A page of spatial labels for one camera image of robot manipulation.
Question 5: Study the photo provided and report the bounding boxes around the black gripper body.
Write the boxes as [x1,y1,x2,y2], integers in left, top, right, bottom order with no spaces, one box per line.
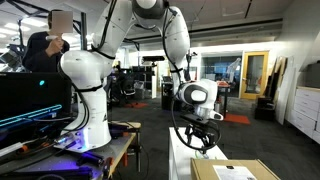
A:
[185,122,218,138]

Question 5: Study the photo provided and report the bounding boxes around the cardboard box with white label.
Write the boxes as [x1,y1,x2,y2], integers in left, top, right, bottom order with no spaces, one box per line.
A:
[190,158,282,180]

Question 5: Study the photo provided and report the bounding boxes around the orange floor mat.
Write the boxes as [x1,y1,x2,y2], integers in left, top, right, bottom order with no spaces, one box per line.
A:
[222,113,252,126]

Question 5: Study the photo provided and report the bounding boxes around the red floor mat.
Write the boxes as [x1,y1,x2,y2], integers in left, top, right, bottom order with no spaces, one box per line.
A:
[124,101,150,110]

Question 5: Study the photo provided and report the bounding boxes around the yellow framed glass door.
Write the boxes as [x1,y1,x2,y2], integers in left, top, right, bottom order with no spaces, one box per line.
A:
[239,50,270,101]

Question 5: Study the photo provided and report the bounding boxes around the leaning pale boards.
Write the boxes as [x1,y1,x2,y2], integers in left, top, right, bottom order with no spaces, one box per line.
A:
[271,54,296,126]

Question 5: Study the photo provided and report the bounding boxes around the white drawer cabinet wooden top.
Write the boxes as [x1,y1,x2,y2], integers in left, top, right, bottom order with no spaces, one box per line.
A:
[288,85,320,145]

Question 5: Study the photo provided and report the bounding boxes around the metal breadboard robot stand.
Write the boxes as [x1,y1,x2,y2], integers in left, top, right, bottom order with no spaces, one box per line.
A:
[0,121,142,180]

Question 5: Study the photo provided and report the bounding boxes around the black monitor with cyan light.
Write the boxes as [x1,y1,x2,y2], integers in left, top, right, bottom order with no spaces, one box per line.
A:
[0,71,73,121]

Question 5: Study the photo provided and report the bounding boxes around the white handheld controller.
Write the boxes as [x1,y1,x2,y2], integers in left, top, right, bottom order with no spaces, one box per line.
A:
[44,33,64,42]

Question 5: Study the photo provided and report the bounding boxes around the person in black sweater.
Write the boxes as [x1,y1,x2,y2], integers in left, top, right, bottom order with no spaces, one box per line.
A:
[21,9,74,74]

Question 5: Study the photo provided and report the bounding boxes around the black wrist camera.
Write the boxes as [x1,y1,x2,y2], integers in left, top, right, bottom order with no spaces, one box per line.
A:
[180,113,219,128]

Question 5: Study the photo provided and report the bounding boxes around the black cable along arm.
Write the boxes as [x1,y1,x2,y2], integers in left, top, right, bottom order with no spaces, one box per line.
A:
[161,0,222,152]

